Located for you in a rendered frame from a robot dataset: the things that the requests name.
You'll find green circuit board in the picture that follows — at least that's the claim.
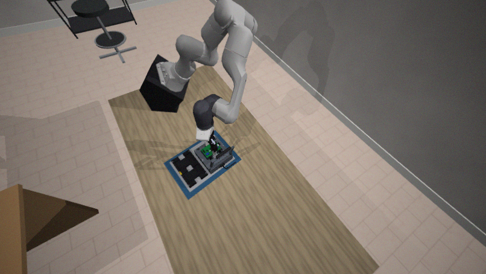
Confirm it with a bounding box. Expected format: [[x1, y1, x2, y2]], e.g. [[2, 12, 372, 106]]
[[201, 143, 221, 158]]

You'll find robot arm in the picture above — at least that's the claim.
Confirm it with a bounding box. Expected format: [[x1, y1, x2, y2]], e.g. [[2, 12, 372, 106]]
[[156, 0, 257, 141]]

